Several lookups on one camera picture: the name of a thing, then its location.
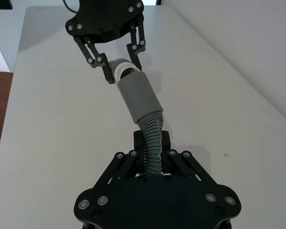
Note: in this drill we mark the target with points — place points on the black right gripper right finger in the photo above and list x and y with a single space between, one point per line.
181 164

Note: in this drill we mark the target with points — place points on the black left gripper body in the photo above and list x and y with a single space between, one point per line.
105 19

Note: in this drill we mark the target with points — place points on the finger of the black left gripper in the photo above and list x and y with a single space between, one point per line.
96 62
138 47

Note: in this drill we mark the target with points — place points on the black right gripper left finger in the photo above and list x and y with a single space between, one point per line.
129 167

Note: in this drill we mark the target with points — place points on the white round tube adapter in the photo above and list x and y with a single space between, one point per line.
121 68

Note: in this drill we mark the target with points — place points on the black post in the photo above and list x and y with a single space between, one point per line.
158 2
6 3

